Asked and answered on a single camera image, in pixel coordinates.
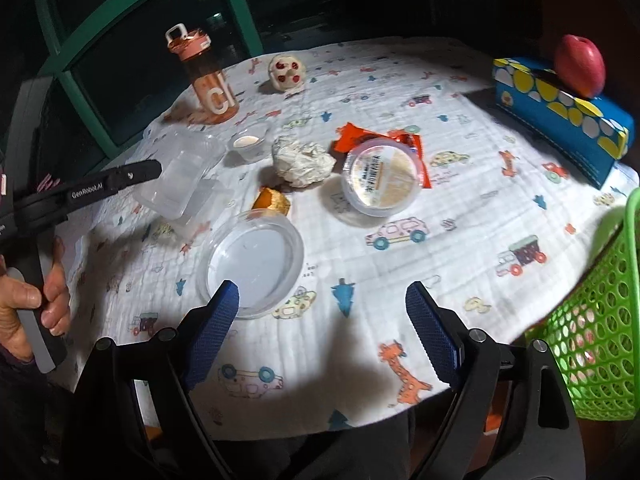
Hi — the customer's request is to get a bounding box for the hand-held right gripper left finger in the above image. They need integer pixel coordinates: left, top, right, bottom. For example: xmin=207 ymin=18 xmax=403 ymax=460
xmin=65 ymin=280 xmax=241 ymax=480

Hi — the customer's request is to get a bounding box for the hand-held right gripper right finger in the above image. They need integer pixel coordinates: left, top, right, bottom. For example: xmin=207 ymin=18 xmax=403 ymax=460
xmin=405 ymin=281 xmax=587 ymax=480

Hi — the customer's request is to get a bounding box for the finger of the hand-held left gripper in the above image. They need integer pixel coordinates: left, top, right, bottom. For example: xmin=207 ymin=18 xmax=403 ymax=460
xmin=104 ymin=158 xmax=164 ymax=193

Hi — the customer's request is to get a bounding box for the clear pudding cup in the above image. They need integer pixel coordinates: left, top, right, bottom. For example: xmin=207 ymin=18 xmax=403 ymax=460
xmin=342 ymin=141 xmax=423 ymax=218

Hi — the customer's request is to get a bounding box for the white paper ball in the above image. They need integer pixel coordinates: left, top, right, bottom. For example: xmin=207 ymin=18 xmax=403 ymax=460
xmin=271 ymin=135 xmax=337 ymax=189

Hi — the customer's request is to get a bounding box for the green plastic basket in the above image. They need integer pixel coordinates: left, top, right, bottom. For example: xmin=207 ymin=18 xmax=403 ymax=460
xmin=525 ymin=187 xmax=640 ymax=422

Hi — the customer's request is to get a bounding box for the orange snack wrapper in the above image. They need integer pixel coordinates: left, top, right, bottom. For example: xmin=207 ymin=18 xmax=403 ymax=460
xmin=333 ymin=122 xmax=432 ymax=190

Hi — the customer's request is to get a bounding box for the person's left hand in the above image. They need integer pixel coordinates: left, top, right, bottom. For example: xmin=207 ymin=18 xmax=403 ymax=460
xmin=0 ymin=237 xmax=72 ymax=362

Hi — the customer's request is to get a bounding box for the clear plastic box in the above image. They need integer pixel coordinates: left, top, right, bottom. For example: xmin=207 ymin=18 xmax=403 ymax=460
xmin=132 ymin=127 xmax=236 ymax=241

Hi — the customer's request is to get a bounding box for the white printed tablecloth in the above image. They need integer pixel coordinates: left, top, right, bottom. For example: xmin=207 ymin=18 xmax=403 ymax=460
xmin=52 ymin=37 xmax=640 ymax=437

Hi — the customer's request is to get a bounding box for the clear round plastic lid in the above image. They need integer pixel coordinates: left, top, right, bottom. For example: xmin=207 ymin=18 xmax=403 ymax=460
xmin=197 ymin=208 xmax=306 ymax=320

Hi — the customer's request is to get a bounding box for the small clear sauce cup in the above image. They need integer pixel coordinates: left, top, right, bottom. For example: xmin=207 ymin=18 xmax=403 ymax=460
xmin=228 ymin=132 xmax=269 ymax=164

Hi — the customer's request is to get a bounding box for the orange water bottle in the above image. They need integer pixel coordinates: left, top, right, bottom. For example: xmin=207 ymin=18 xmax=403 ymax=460
xmin=166 ymin=23 xmax=239 ymax=126

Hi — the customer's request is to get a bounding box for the blue dotted tissue box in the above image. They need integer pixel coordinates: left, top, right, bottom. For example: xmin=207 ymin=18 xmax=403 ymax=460
xmin=492 ymin=56 xmax=632 ymax=190

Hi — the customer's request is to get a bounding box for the red apple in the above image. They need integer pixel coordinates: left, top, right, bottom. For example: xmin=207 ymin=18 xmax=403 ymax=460
xmin=554 ymin=34 xmax=607 ymax=100

